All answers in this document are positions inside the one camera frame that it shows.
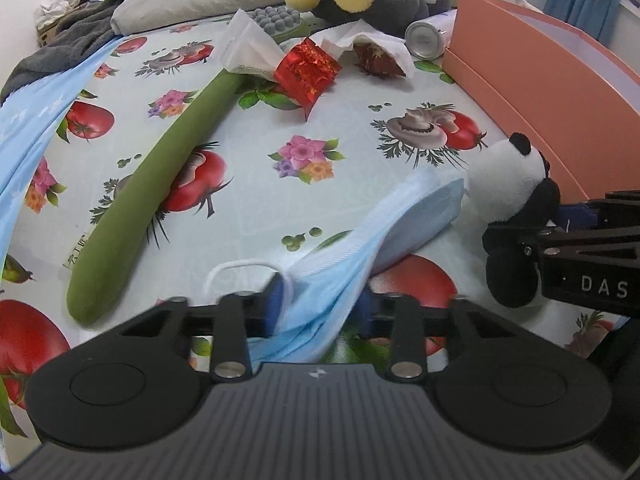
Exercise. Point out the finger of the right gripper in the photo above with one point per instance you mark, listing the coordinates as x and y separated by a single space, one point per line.
616 210

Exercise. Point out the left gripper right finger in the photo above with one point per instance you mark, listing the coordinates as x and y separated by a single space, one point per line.
406 324

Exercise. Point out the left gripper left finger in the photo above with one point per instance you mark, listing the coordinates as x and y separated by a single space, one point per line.
231 322

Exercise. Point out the blue surgical face mask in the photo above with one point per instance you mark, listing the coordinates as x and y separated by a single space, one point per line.
320 290

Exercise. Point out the small panda plush toy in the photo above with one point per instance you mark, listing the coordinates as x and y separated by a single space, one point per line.
510 188

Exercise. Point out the red foil tea packet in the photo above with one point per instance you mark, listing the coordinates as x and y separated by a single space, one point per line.
305 72

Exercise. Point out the dark red snack packet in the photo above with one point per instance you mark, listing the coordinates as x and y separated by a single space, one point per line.
374 61

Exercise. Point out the clear plastic pouch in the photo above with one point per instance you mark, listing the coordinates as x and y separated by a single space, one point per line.
247 49

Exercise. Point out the white tissue paper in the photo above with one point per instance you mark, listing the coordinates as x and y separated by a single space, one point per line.
337 40

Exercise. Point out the orange cardboard box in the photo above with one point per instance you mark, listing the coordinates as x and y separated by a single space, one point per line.
576 100

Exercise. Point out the fruit print tablecloth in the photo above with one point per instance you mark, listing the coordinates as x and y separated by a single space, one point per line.
268 184

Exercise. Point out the green massage hammer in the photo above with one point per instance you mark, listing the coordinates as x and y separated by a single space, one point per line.
105 262

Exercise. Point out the white aluminium can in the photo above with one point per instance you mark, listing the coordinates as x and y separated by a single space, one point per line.
425 40

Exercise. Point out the light blue bedsheet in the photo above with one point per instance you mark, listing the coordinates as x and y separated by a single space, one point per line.
28 120

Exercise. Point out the dark grey blanket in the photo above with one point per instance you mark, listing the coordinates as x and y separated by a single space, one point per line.
79 36

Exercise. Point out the white crumpled cloth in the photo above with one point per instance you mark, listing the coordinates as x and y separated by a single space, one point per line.
51 10

